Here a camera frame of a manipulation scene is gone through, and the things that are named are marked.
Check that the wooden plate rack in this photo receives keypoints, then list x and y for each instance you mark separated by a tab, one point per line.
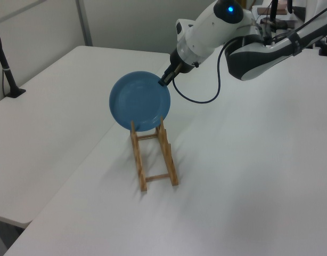
138	165

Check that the thin black stand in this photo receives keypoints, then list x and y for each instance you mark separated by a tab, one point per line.
273	9

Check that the brown flat box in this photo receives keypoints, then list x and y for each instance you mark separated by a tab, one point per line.
264	10

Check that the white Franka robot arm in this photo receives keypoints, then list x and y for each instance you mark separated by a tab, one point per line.
259	53

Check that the dark round base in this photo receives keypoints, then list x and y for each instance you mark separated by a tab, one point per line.
282	24

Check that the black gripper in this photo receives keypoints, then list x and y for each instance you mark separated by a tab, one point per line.
179	64

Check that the blue round plate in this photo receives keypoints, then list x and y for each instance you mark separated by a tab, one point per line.
137	101

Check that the black camera stand pole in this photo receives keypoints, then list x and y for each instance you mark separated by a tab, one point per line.
5	66

